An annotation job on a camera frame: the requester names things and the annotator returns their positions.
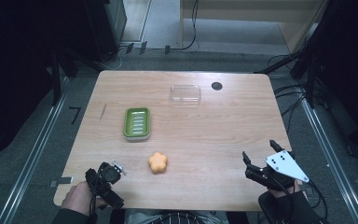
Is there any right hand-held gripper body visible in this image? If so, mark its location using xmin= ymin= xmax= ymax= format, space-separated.
xmin=245 ymin=149 xmax=310 ymax=192

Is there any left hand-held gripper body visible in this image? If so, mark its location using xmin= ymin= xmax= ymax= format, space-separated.
xmin=85 ymin=160 xmax=128 ymax=209

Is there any orange flower-shaped soap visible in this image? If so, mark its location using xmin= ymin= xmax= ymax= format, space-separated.
xmin=147 ymin=151 xmax=169 ymax=175

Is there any green soap dish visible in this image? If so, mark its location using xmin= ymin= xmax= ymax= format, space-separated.
xmin=123 ymin=106 xmax=151 ymax=142

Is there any person's right hand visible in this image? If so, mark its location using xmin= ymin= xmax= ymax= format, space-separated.
xmin=268 ymin=179 xmax=302 ymax=200

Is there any person's left hand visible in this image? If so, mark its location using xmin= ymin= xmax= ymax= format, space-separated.
xmin=61 ymin=181 xmax=108 ymax=217

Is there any black metal stand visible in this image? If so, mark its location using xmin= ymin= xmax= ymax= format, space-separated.
xmin=48 ymin=46 xmax=106 ymax=106
xmin=255 ymin=0 xmax=343 ymax=109

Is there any clear plastic lid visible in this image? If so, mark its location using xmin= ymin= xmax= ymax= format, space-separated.
xmin=170 ymin=84 xmax=202 ymax=105

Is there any light wooden shelf unit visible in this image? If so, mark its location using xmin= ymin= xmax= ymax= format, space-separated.
xmin=179 ymin=0 xmax=329 ymax=54

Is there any dark cabinet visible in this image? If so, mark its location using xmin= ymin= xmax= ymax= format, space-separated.
xmin=83 ymin=0 xmax=129 ymax=63

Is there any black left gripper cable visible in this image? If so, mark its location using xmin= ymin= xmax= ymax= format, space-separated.
xmin=88 ymin=172 xmax=103 ymax=224

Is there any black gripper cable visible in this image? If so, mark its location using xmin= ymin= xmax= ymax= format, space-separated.
xmin=306 ymin=180 xmax=329 ymax=220
xmin=88 ymin=172 xmax=103 ymax=224

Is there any small grey metal bracket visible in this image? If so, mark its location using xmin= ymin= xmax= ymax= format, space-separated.
xmin=49 ymin=175 xmax=75 ymax=189

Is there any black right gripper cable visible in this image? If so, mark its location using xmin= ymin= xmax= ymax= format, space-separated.
xmin=306 ymin=180 xmax=329 ymax=220

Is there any metal floor rail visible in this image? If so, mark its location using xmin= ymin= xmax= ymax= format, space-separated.
xmin=297 ymin=90 xmax=358 ymax=224
xmin=0 ymin=77 xmax=71 ymax=224

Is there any bundle of black floor cables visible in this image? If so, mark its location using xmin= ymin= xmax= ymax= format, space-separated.
xmin=267 ymin=54 xmax=311 ymax=132

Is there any white floor cable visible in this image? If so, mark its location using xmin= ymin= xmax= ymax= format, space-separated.
xmin=103 ymin=46 xmax=129 ymax=71

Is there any black hanging cable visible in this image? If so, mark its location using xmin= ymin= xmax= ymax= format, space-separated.
xmin=171 ymin=0 xmax=200 ymax=51

